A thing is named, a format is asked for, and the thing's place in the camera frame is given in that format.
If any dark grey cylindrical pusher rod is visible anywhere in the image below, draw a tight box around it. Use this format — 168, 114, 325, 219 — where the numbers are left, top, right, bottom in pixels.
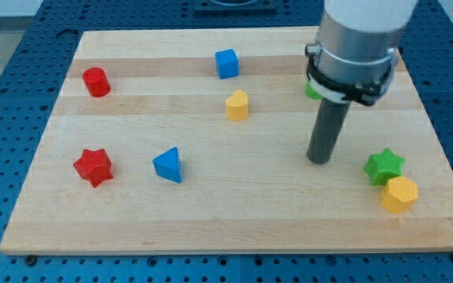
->
307, 98, 350, 164

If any green star block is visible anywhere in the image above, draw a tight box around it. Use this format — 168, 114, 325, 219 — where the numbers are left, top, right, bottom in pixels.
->
363, 148, 406, 186

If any yellow hexagon block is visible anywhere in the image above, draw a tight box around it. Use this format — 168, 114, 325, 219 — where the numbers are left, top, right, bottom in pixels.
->
381, 176, 418, 214

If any green block behind arm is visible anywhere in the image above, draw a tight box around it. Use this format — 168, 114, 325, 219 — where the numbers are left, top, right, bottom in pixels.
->
305, 82, 322, 100

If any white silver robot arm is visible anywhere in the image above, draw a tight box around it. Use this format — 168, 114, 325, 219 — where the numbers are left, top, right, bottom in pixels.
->
304, 0, 418, 164

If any red star block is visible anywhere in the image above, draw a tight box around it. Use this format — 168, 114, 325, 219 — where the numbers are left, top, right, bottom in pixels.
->
73, 149, 113, 188

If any yellow heart block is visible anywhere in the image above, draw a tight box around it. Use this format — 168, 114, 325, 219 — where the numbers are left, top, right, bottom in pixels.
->
225, 90, 249, 121

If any blue cube block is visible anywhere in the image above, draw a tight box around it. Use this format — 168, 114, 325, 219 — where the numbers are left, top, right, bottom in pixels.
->
215, 49, 239, 79

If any blue triangle block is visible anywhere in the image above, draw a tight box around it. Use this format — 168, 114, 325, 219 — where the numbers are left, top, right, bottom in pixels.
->
153, 147, 182, 183

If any wooden board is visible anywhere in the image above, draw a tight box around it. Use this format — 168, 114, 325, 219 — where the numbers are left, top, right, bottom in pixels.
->
0, 27, 453, 255

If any red cylinder block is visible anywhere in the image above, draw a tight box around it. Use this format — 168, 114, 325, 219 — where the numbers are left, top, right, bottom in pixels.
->
82, 67, 111, 97

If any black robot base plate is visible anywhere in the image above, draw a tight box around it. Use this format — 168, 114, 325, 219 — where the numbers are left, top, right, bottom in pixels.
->
191, 0, 278, 14

